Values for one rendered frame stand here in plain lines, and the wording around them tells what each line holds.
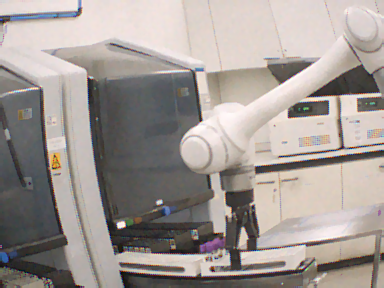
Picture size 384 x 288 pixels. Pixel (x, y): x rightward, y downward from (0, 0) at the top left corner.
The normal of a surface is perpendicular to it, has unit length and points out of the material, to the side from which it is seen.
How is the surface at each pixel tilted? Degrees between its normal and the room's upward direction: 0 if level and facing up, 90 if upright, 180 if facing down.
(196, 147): 94
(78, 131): 90
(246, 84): 90
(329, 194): 90
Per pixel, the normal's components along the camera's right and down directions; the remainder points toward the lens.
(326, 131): -0.51, 0.11
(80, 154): 0.87, -0.09
